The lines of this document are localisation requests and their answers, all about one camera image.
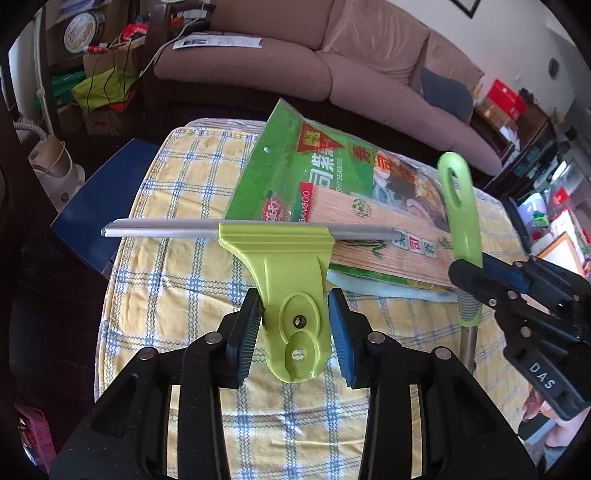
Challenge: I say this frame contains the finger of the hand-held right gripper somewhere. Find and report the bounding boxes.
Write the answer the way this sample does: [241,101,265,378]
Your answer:
[448,259,509,320]
[480,254,555,301]

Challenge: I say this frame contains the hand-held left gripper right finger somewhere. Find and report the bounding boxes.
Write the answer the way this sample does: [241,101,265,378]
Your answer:
[327,287,539,480]

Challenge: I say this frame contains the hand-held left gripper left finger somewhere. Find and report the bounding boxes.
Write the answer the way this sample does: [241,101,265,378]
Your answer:
[48,288,264,480]

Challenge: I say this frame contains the green squeegee handle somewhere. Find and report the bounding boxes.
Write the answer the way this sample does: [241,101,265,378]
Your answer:
[436,152,485,374]

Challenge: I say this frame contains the green squeegee head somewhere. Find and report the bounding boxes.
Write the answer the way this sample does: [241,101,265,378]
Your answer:
[102,219,402,384]

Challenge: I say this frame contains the person's right hand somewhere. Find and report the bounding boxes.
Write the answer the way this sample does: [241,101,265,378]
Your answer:
[523,391,556,420]

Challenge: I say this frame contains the orange framed white board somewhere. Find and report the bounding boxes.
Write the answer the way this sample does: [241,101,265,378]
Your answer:
[531,231,585,278]

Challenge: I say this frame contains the light blue cloth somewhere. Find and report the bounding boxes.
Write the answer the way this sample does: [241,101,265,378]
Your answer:
[325,270,458,304]

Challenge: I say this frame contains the yellow checked tablecloth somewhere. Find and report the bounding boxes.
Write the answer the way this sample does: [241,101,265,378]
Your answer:
[92,117,536,480]

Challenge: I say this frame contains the dark wooden cabinet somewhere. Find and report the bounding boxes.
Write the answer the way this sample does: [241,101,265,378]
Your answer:
[471,99,559,185]

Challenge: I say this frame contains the green seaweed and bamboo mat packet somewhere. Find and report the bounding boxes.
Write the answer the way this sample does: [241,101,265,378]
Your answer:
[225,98,462,296]

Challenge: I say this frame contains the red box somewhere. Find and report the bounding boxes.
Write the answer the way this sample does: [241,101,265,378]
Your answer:
[485,78,527,118]

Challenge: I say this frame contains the blue cushion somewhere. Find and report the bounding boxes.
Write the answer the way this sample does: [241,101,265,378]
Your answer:
[419,68,474,123]

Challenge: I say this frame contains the dark blue stool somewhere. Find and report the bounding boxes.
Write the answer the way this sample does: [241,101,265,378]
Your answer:
[51,137,160,278]

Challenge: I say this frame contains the pinkish brown sofa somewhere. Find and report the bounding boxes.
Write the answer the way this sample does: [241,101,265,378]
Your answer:
[152,0,518,176]

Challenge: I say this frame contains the pink plastic basket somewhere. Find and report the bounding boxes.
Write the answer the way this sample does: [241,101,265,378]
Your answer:
[16,401,51,476]

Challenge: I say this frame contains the white garment steamer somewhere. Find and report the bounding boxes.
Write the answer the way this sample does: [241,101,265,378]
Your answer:
[28,134,86,213]

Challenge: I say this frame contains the green plastic bag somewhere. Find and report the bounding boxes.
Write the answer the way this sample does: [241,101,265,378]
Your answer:
[71,67,139,112]

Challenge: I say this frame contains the white printed papers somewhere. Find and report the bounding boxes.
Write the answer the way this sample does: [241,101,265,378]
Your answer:
[173,33,262,49]

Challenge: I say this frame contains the brown cardboard box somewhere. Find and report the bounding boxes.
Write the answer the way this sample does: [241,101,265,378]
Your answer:
[83,44,144,134]

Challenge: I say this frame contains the round printed tin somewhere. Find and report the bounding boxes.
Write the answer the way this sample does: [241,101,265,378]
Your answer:
[62,9,107,54]

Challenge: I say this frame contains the black framed wall picture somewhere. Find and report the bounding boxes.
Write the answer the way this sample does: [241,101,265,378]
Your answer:
[450,0,481,19]

